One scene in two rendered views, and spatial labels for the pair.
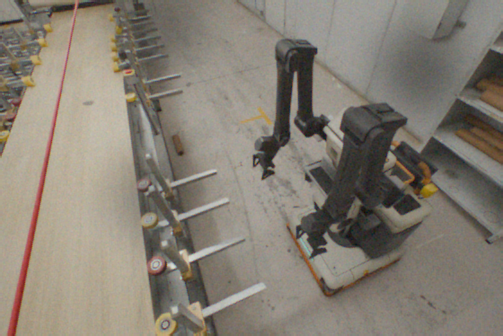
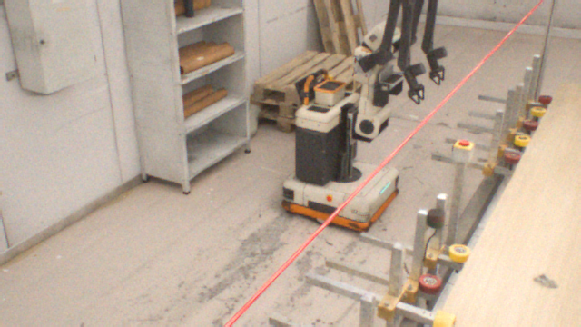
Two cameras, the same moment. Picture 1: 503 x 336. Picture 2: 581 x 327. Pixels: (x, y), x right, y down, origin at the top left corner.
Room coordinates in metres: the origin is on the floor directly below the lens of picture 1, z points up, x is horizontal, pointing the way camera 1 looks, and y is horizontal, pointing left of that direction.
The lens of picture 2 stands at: (3.64, 2.10, 2.27)
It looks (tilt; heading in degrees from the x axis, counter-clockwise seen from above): 26 degrees down; 229
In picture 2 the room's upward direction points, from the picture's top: straight up
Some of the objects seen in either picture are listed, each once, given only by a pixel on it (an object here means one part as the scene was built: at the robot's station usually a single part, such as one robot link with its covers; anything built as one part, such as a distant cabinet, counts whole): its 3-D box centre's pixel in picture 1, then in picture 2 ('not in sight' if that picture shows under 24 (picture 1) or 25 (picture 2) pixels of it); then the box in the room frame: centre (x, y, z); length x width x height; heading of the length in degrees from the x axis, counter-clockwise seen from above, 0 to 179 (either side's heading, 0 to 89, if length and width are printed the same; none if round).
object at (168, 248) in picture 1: (181, 265); (513, 122); (0.41, 0.37, 0.88); 0.04 x 0.04 x 0.48; 20
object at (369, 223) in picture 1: (344, 217); (369, 123); (0.70, -0.49, 0.68); 0.28 x 0.27 x 0.25; 20
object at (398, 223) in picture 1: (367, 202); (331, 132); (0.85, -0.72, 0.59); 0.55 x 0.34 x 0.83; 20
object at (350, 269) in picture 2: (157, 81); (378, 278); (2.13, 0.86, 0.84); 0.43 x 0.03 x 0.04; 110
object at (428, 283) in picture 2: not in sight; (428, 292); (2.07, 1.05, 0.85); 0.08 x 0.08 x 0.11
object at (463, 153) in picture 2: (131, 77); (463, 152); (1.57, 0.80, 1.18); 0.07 x 0.07 x 0.08; 20
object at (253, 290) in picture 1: (218, 307); (502, 119); (0.24, 0.21, 0.80); 0.43 x 0.03 x 0.04; 110
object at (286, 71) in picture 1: (283, 100); (406, 31); (0.86, -0.13, 1.41); 0.11 x 0.06 x 0.43; 20
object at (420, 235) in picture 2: (139, 78); (418, 264); (2.05, 0.97, 0.93); 0.04 x 0.04 x 0.48; 20
